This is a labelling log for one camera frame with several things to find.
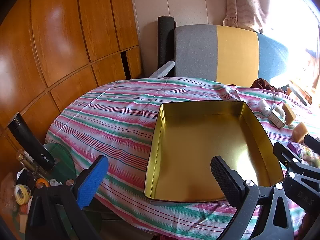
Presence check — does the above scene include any purple snack packet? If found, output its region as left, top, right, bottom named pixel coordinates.
left=286, top=141, right=304, bottom=155

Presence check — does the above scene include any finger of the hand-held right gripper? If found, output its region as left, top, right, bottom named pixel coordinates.
left=304, top=134, right=320, bottom=153
left=273, top=142, right=320, bottom=215

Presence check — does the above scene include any green and white small box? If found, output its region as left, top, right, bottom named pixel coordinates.
left=268, top=110, right=286, bottom=130

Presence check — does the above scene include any black thermos bottle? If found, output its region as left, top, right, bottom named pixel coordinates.
left=7, top=112, right=56, bottom=170

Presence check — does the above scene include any green round stool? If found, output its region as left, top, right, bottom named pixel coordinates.
left=42, top=142, right=105, bottom=233

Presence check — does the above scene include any white ball snack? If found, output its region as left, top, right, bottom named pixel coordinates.
left=257, top=99, right=272, bottom=115

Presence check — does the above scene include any white foam piece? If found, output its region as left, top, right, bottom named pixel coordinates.
left=149, top=59, right=175, bottom=78

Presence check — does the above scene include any wooden side shelf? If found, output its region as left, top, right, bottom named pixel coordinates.
left=287, top=79, right=315, bottom=105

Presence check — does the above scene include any green and white snack packet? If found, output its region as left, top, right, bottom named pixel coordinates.
left=301, top=146, right=320, bottom=168

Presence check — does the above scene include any gold rectangular tin box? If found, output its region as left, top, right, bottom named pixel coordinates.
left=144, top=101, right=285, bottom=206

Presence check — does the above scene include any yellow tape roll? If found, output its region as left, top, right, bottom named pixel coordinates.
left=14, top=184, right=31, bottom=204

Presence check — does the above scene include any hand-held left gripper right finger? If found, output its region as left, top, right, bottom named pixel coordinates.
left=210, top=155, right=295, bottom=240

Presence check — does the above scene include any grey yellow blue chair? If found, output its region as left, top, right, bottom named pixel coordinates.
left=174, top=24, right=290, bottom=88

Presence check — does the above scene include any glass bottle with gold cap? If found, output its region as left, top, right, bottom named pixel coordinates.
left=16, top=149, right=44, bottom=178

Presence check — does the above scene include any black rolled mat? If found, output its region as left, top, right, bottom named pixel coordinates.
left=157, top=16, right=175, bottom=69

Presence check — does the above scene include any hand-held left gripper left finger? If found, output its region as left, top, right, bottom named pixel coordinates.
left=25, top=155, right=109, bottom=240

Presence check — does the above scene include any patterned beige curtain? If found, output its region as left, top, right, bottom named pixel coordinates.
left=222, top=0, right=270, bottom=34

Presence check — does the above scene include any wooden wardrobe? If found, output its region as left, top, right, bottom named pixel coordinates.
left=0, top=0, right=145, bottom=180

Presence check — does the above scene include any yellow sponge block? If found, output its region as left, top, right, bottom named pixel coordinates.
left=292, top=122, right=307, bottom=143
left=282, top=103, right=297, bottom=125

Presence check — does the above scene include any brown crumpled cloth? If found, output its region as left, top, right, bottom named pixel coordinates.
left=251, top=78, right=288, bottom=94

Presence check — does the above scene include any grey ball snack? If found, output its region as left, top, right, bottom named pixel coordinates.
left=271, top=102, right=285, bottom=114

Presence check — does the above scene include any striped pink green tablecloth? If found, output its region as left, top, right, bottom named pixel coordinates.
left=45, top=77, right=320, bottom=239

